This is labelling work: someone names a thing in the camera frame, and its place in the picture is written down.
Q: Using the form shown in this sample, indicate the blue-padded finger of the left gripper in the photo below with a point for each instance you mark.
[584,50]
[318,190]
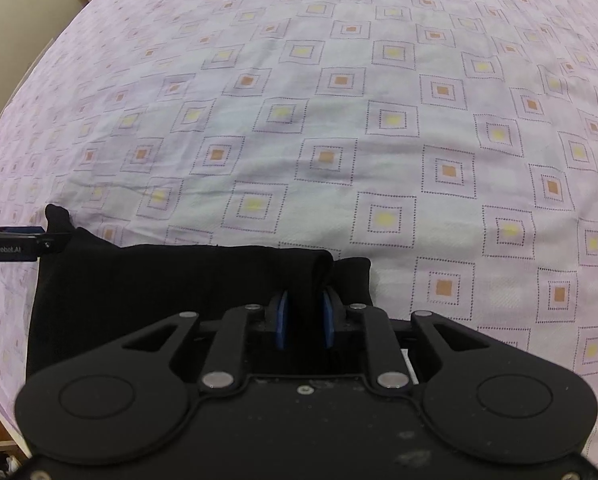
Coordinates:
[21,230]

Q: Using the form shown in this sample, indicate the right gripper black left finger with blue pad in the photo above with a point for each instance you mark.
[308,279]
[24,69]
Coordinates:
[245,347]

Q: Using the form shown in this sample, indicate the purple patterned bed sheet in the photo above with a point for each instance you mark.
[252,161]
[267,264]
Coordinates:
[452,142]

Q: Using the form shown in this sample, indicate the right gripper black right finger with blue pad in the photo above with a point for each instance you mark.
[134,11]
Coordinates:
[364,338]

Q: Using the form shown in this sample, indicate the black pants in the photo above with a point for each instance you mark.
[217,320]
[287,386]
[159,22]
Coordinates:
[92,292]

